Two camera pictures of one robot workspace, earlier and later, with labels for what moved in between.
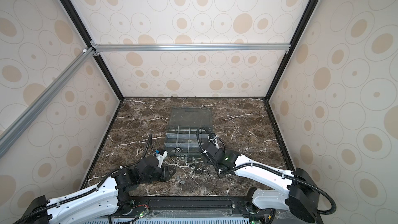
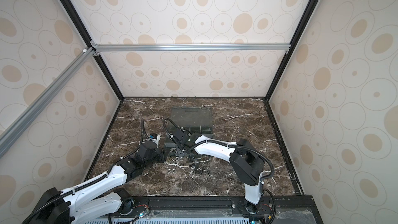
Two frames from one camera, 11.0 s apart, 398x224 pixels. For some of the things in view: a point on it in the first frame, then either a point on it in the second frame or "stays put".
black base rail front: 244,207 stays put
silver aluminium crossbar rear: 190,47 stays put
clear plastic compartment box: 183,123 stays put
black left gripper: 165,172 -> 161,154
